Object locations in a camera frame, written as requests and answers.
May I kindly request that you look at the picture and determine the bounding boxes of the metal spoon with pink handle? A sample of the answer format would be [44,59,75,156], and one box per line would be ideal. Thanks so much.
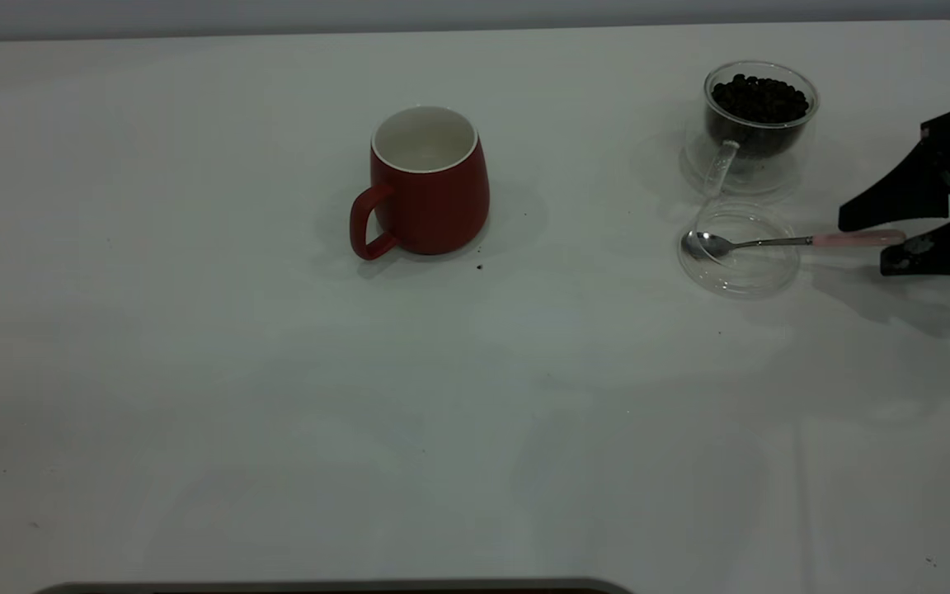
[681,229,908,262]

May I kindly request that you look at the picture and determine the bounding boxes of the red ceramic mug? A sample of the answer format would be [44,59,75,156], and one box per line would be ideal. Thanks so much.
[350,106,491,262]

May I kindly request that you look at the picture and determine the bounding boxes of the dark coffee beans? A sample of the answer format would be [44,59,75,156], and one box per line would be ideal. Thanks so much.
[706,73,811,159]

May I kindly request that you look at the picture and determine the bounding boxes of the clear glass saucer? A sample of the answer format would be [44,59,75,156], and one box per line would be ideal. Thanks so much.
[677,205,801,299]

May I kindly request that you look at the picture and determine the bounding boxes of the clear glass cup with handle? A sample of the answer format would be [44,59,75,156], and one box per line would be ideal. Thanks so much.
[680,59,820,199]

